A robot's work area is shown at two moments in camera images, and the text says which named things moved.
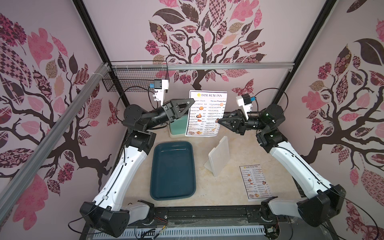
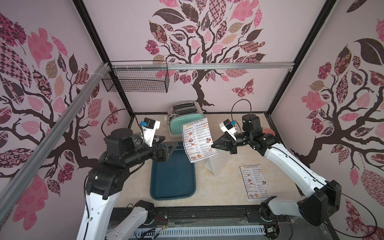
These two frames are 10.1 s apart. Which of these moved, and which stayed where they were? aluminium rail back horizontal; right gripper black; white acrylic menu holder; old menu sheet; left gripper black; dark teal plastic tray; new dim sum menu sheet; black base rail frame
Moved: right gripper black; new dim sum menu sheet; left gripper black
Stayed: white acrylic menu holder; black base rail frame; dark teal plastic tray; aluminium rail back horizontal; old menu sheet
